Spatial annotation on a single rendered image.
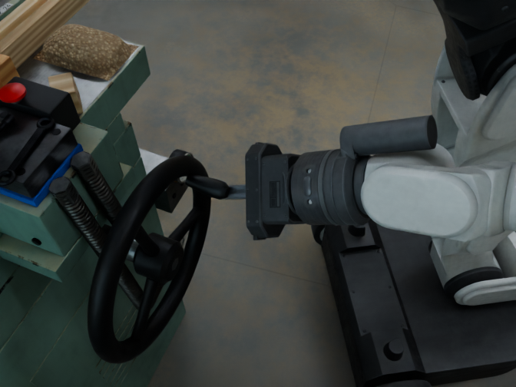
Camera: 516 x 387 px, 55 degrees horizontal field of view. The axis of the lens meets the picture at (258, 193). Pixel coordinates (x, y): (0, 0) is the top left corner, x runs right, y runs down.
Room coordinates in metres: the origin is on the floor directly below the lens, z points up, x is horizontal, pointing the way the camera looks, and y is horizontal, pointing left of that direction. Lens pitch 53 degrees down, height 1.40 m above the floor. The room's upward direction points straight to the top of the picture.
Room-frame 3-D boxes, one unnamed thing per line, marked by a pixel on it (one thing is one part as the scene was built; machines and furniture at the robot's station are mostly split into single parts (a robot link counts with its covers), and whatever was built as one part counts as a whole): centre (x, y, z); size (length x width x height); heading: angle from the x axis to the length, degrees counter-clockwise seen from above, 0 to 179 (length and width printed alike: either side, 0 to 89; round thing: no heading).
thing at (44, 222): (0.39, 0.27, 0.91); 0.15 x 0.14 x 0.09; 158
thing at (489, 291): (0.62, -0.58, 0.28); 0.21 x 0.20 x 0.13; 98
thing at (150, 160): (0.65, 0.22, 0.58); 0.12 x 0.08 x 0.08; 68
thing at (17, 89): (0.43, 0.28, 1.02); 0.03 x 0.03 x 0.01
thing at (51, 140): (0.39, 0.27, 0.99); 0.13 x 0.11 x 0.06; 158
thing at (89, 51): (0.66, 0.28, 0.92); 0.14 x 0.09 x 0.04; 68
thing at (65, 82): (0.53, 0.27, 0.92); 0.04 x 0.03 x 0.04; 20
